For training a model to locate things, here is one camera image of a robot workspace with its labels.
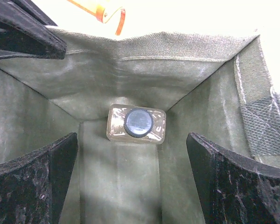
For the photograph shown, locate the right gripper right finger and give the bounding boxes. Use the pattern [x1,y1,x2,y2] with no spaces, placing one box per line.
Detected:
[186,133,280,224]

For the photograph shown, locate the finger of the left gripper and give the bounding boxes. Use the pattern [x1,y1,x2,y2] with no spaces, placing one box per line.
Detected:
[0,0,67,60]

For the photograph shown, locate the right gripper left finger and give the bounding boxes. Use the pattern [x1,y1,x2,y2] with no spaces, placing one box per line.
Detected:
[0,133,78,224]

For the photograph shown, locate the green canvas bag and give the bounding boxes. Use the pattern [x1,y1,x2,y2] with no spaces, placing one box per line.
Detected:
[0,27,280,224]

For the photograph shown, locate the clear square bottle black cap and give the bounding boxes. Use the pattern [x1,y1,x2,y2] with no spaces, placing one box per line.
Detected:
[106,104,167,145]

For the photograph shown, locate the orange wooden shelf rack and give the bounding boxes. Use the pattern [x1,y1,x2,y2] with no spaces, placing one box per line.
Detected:
[69,0,126,36]

